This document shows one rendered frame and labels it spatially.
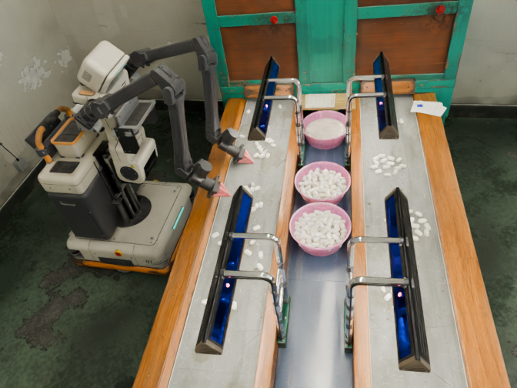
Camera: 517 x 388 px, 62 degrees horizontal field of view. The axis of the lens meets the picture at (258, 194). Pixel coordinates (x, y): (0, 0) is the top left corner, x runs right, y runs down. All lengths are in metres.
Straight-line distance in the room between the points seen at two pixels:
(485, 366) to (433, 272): 0.39
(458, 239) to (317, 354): 0.73
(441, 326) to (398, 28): 1.52
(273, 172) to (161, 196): 0.98
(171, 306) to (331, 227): 0.76
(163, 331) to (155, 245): 0.99
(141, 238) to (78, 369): 0.79
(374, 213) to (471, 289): 0.50
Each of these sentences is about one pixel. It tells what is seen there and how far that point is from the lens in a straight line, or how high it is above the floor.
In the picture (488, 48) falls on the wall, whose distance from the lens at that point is 3.62.
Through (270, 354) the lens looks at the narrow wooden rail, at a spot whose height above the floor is 0.76.
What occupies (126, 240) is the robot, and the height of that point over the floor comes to 0.28.
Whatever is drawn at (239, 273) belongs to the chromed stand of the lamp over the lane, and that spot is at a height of 1.12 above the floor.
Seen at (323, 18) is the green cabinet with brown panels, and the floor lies 1.22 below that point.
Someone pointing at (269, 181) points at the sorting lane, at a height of 0.74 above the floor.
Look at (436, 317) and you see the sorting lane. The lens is 1.73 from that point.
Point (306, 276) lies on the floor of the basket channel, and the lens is 1.85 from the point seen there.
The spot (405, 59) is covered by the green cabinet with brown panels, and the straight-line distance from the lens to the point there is 2.61.
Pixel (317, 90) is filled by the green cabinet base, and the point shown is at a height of 0.80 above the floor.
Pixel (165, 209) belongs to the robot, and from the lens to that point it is 2.82.
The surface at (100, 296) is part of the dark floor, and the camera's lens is 2.93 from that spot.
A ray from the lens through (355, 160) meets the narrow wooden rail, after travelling 2.20.
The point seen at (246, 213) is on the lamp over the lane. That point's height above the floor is 1.07.
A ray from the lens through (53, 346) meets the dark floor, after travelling 2.88.
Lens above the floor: 2.21
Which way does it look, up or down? 45 degrees down
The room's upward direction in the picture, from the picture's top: 10 degrees counter-clockwise
